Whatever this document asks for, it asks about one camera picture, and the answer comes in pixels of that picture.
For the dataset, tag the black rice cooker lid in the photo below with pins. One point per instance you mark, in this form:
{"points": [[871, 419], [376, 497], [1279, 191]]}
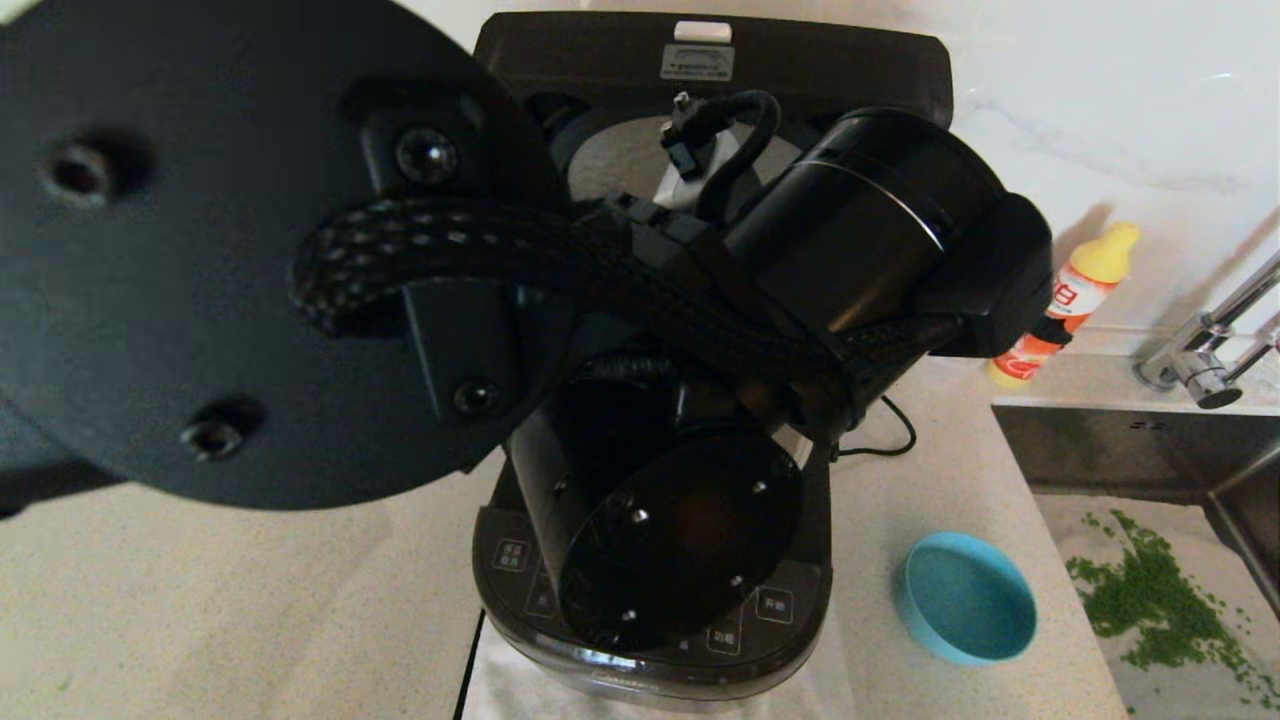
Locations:
{"points": [[850, 70]]}

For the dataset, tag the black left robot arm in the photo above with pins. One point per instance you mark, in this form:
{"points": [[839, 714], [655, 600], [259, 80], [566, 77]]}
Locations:
{"points": [[200, 250]]}

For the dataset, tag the black rice cooker body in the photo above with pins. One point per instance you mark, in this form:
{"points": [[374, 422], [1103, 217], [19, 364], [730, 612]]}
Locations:
{"points": [[775, 640]]}

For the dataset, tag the blue bowl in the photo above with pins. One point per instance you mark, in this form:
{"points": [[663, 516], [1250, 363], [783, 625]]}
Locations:
{"points": [[965, 600]]}

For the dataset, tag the black strip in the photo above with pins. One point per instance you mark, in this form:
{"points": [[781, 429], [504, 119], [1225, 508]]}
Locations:
{"points": [[468, 670]]}

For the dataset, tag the white cloth mat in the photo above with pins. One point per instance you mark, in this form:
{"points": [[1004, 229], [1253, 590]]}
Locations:
{"points": [[520, 695]]}

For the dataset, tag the steel sink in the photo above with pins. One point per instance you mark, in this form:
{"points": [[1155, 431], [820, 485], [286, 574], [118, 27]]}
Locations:
{"points": [[1100, 450]]}

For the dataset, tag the orange yellow detergent bottle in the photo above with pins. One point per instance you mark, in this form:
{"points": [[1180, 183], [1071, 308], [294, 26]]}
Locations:
{"points": [[1100, 255]]}

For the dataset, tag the chrome faucet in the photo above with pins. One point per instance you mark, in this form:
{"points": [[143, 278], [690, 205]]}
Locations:
{"points": [[1200, 375]]}

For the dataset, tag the spilled green grains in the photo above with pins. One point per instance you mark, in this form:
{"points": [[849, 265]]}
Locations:
{"points": [[1150, 600]]}

